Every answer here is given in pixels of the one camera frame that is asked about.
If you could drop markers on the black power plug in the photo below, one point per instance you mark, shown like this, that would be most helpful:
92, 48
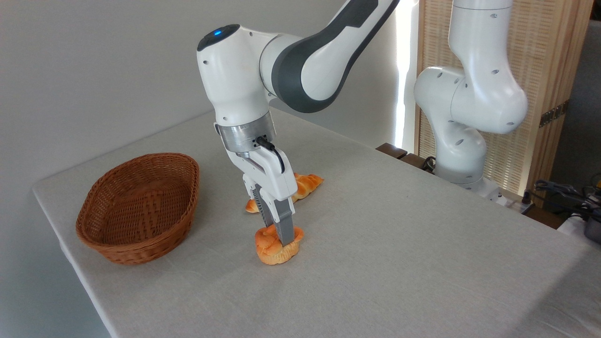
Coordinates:
527, 202

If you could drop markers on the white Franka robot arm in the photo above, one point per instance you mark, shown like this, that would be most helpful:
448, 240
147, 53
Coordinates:
235, 80

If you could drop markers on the long braided bread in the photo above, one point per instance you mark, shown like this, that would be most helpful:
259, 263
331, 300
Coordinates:
307, 184

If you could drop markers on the wooden woven folding screen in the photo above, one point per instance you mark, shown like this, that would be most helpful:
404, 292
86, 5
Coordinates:
540, 56

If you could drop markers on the grey tablecloth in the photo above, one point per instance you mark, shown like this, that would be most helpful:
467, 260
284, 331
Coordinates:
375, 258

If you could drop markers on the round knotted bread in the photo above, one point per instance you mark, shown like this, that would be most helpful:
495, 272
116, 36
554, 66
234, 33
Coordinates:
270, 251

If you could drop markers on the black metal screen hinge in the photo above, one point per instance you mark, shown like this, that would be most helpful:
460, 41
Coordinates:
554, 114

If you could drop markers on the dark brown wooden block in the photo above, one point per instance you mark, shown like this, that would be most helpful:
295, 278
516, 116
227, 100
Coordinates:
415, 162
392, 150

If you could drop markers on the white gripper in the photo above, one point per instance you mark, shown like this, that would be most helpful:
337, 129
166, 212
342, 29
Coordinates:
270, 176

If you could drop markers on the brown wicker basket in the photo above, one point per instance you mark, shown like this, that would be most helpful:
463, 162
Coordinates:
141, 206

